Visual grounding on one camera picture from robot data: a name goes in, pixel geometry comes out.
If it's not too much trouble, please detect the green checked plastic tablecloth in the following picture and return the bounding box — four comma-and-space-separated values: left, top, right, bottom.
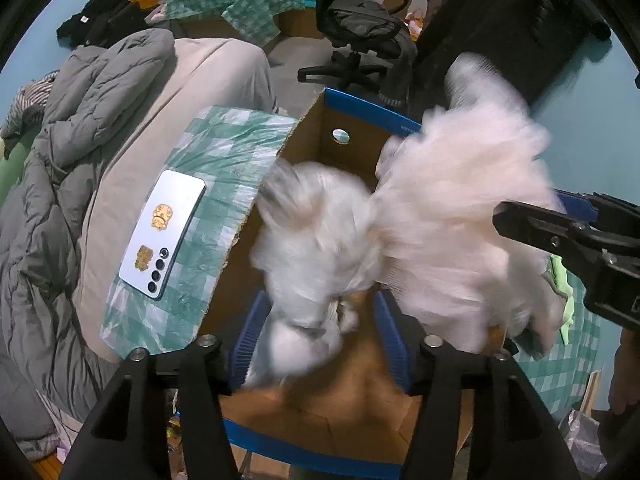
100, 105, 603, 411

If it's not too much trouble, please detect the black office chair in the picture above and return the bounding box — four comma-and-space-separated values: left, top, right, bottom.
297, 0, 416, 91

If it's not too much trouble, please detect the grey cloth with striped hem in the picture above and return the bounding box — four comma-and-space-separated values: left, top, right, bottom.
377, 35, 418, 111

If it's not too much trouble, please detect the plain brown cardboard box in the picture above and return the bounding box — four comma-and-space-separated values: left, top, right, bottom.
170, 7, 326, 41

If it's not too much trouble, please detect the white fluffy plush toy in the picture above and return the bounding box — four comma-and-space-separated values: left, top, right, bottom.
242, 160, 386, 391

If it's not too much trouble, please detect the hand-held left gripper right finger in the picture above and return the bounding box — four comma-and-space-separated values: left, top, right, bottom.
372, 290, 583, 480

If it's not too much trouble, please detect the grey padded jacket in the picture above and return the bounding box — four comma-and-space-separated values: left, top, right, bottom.
0, 27, 176, 461

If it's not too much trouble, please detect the person's right hand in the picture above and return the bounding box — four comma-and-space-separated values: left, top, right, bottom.
607, 329, 640, 416

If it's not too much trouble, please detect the clear crumpled plastic bag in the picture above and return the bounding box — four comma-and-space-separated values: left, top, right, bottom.
560, 407, 608, 478

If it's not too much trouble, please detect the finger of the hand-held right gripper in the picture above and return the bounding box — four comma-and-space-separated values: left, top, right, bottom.
492, 200, 640, 333
552, 189, 640, 243

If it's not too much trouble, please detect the beige cushion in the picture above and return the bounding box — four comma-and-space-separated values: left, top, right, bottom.
72, 37, 281, 366

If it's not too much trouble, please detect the blue-edged cardboard box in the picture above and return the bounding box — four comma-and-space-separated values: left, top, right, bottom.
197, 87, 506, 480

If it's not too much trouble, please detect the light green cushion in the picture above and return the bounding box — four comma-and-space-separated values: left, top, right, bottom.
0, 130, 41, 201

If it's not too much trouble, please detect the pale pink fluffy plush toy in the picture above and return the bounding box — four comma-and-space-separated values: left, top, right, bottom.
372, 52, 568, 356

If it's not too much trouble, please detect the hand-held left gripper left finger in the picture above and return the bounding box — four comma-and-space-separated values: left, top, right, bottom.
59, 290, 273, 480

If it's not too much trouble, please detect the green glittery cloth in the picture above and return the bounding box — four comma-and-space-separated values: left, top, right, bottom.
549, 255, 577, 346

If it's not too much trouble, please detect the black clothing pile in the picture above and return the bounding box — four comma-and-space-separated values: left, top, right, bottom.
56, 0, 151, 46

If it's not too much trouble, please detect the white smartphone with gold stickers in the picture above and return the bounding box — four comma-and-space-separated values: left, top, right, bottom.
118, 170, 207, 301

